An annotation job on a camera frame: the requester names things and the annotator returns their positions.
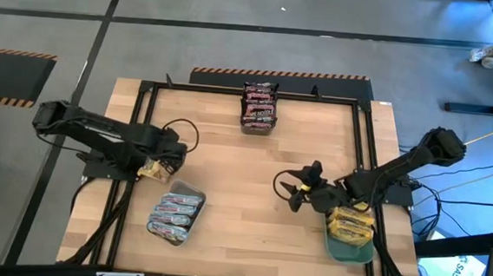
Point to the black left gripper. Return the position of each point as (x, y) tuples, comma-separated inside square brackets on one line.
[(171, 154)]

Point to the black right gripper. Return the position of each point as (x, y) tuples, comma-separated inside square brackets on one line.
[(325, 195)]

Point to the grey plastic bin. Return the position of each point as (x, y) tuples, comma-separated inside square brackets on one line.
[(182, 187)]

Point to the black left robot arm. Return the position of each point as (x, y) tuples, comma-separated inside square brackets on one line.
[(99, 130)]

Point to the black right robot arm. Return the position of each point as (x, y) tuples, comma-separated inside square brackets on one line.
[(401, 166)]

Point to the green plastic bin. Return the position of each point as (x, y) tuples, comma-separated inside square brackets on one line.
[(347, 252)]

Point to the black hazard-striped floor mat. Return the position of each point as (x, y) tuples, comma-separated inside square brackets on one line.
[(276, 82), (7, 73)]

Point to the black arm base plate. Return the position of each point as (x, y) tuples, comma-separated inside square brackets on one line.
[(401, 197), (96, 172)]

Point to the black aluminium table frame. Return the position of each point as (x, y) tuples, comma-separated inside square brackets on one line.
[(215, 89)]

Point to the black desk leg frame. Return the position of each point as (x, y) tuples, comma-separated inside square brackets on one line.
[(470, 108)]

